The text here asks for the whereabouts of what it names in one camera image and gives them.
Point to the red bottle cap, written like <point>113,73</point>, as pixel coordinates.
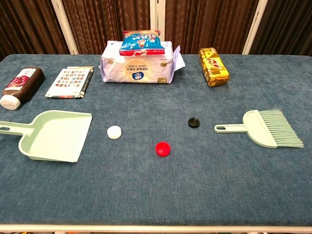
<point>163,149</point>

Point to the black bottle cap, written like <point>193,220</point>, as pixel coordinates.
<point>193,122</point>

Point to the white bottle cap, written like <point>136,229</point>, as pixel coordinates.
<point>114,132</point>

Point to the light green hand brush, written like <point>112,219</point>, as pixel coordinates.
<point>256,129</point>

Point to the light green plastic dustpan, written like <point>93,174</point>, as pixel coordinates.
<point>56,136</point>

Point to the dark bottle with white cap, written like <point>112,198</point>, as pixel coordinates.
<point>23,84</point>

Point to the white tissue pack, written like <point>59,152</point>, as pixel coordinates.
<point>136,69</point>

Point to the blue tablecloth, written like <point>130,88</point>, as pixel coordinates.
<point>156,185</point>

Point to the blue red snack bag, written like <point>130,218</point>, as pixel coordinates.
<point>141,42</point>

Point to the gold snack package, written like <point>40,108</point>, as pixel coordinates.
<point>214,67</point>

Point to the white printed flat box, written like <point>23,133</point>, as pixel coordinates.
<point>69,81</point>

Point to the dark brown curtain panel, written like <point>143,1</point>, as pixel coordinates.
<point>287,26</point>
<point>207,24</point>
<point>26,26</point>
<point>107,22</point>

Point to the white upright frame post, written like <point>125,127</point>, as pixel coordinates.
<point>157,17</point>

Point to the white table frame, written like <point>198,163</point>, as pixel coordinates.
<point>156,228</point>

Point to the white slanted frame post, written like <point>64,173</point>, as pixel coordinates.
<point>254,26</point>
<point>64,26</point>

